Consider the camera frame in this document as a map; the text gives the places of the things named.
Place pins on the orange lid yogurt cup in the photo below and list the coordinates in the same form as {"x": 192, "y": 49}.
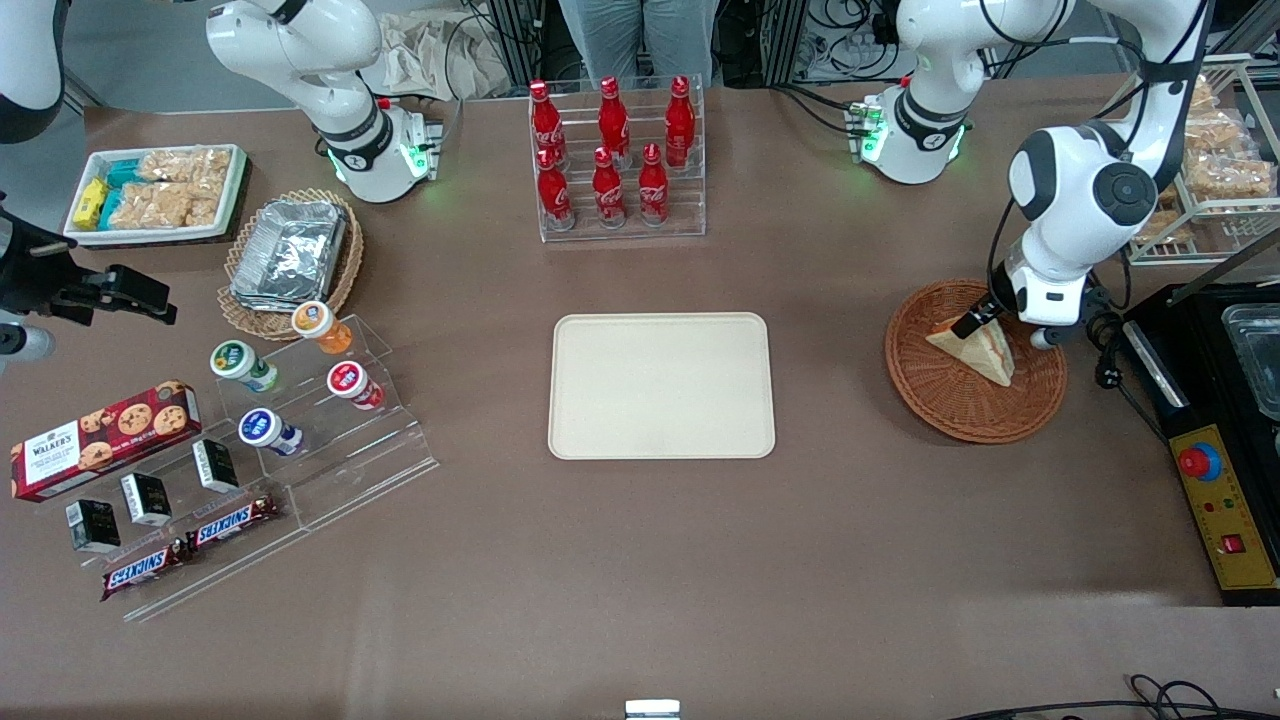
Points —
{"x": 315, "y": 322}

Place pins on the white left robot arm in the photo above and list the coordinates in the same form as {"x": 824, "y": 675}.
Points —
{"x": 1075, "y": 190}

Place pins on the teal snack pack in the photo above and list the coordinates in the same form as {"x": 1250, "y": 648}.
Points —
{"x": 112, "y": 208}
{"x": 122, "y": 173}

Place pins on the aluminium foil container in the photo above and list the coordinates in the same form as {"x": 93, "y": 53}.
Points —
{"x": 290, "y": 255}

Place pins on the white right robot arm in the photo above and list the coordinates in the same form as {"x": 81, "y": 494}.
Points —
{"x": 330, "y": 90}

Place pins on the person in grey jeans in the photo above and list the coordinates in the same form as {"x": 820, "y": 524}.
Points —
{"x": 630, "y": 40}

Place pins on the yellow snack pack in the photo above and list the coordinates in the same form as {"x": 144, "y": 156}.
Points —
{"x": 90, "y": 203}

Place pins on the black countertop machine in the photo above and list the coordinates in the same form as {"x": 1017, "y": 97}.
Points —
{"x": 1195, "y": 375}

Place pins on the white rectangular snack tray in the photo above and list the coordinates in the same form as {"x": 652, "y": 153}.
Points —
{"x": 238, "y": 185}

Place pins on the plastic triangle sandwich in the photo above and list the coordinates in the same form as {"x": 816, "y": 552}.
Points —
{"x": 978, "y": 358}

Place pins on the grey metal bar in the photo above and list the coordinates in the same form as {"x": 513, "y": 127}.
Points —
{"x": 1230, "y": 265}

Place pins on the crumpled beige cloth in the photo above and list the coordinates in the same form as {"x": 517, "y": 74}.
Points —
{"x": 420, "y": 55}

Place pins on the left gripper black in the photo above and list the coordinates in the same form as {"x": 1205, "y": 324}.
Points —
{"x": 985, "y": 311}

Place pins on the clear rice cracker bag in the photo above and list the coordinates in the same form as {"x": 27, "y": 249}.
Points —
{"x": 185, "y": 165}
{"x": 1230, "y": 176}
{"x": 1215, "y": 130}
{"x": 165, "y": 205}
{"x": 1165, "y": 228}
{"x": 1203, "y": 97}

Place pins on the clear plastic container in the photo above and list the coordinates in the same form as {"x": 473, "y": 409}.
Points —
{"x": 1258, "y": 360}

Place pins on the green lid yogurt cup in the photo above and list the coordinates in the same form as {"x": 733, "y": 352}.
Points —
{"x": 235, "y": 360}

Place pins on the small black box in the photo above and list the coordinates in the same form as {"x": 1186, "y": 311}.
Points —
{"x": 93, "y": 525}
{"x": 147, "y": 500}
{"x": 216, "y": 465}

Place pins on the blue lid yogurt cup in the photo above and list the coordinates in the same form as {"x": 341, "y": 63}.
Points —
{"x": 260, "y": 428}

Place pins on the yellow emergency stop box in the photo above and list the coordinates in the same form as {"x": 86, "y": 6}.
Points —
{"x": 1225, "y": 510}

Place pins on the red Walkers cookie box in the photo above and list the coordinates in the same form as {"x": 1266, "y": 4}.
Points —
{"x": 100, "y": 440}

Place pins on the Snickers chocolate bar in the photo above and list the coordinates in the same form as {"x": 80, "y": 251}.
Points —
{"x": 140, "y": 570}
{"x": 230, "y": 522}

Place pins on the clear acrylic bottle rack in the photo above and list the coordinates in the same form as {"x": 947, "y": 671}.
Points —
{"x": 620, "y": 232}

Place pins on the cream plastic serving tray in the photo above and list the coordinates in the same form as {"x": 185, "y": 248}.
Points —
{"x": 660, "y": 385}

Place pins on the red cola bottle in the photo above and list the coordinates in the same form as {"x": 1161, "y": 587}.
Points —
{"x": 607, "y": 190}
{"x": 680, "y": 120}
{"x": 652, "y": 186}
{"x": 545, "y": 120}
{"x": 613, "y": 118}
{"x": 554, "y": 192}

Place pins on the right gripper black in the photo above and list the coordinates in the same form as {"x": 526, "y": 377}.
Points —
{"x": 40, "y": 275}

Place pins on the clear acrylic step stand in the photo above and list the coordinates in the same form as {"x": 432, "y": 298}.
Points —
{"x": 370, "y": 460}
{"x": 240, "y": 570}

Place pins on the light woven wicker basket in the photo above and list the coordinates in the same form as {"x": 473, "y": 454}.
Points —
{"x": 340, "y": 285}

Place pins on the black equipment rack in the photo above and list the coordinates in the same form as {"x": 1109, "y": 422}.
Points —
{"x": 530, "y": 35}

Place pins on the brown round wicker basket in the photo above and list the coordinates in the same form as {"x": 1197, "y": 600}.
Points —
{"x": 950, "y": 400}

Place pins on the red lid yogurt cup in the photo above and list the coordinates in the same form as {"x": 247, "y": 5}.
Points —
{"x": 348, "y": 380}

